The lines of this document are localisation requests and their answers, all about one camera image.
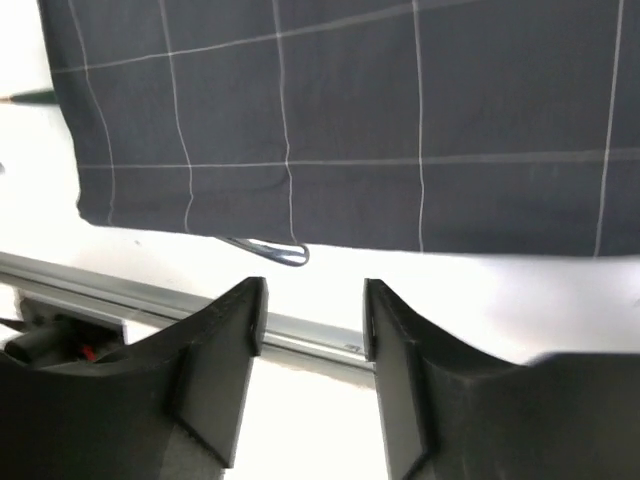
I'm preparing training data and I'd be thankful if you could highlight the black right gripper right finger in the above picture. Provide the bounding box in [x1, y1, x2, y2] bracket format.
[364, 279, 639, 479]

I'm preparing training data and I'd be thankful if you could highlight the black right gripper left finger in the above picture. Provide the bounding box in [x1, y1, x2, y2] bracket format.
[1, 277, 267, 479]

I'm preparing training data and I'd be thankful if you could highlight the silver table knife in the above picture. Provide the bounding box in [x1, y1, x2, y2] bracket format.
[220, 238, 310, 267]

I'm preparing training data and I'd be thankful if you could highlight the dark checked cloth placemat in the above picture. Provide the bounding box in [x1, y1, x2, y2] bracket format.
[39, 0, 639, 257]

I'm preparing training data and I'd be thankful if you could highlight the gold fork black handle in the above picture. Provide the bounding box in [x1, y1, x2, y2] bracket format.
[0, 90, 58, 106]

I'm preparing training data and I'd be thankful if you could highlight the aluminium front rail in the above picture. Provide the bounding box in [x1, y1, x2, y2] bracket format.
[1, 253, 373, 372]

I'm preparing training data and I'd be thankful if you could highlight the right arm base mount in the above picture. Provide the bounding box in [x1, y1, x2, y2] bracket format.
[1, 297, 125, 369]

